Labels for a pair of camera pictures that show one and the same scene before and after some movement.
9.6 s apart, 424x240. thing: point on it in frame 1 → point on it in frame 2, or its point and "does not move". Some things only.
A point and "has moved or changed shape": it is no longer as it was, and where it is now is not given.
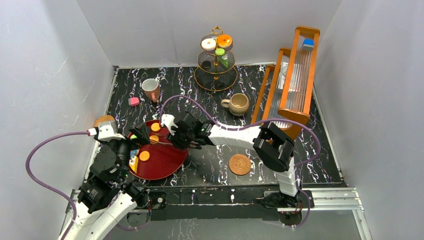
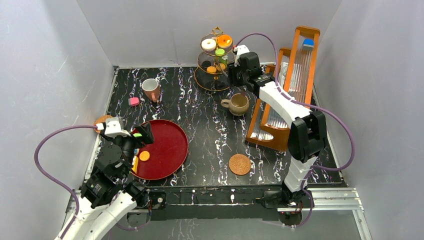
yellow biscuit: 154,139 has moved or changed shape
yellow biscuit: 155,127 → 211,69
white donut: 208,44 does not move
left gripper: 133,139 does not move
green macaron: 219,51 does not move
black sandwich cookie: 206,64 does not move
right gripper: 176,142 → 232,70
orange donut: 224,41 does not move
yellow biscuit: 144,156 does not move
